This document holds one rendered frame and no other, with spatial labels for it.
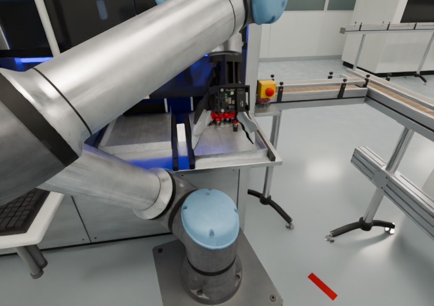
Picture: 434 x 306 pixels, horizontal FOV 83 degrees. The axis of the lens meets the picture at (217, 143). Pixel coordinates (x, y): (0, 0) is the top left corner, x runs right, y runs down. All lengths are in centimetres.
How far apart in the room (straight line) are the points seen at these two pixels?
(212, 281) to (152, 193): 23
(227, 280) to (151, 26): 52
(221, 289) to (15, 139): 51
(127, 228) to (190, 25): 146
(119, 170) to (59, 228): 129
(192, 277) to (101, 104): 47
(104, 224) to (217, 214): 120
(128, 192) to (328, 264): 146
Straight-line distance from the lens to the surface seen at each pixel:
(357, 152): 179
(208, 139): 100
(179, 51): 29
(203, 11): 32
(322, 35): 665
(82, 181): 43
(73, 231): 172
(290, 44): 632
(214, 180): 141
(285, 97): 138
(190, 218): 50
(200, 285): 64
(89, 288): 172
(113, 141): 106
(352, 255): 187
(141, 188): 50
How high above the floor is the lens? 139
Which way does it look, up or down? 32 degrees down
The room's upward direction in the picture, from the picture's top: straight up
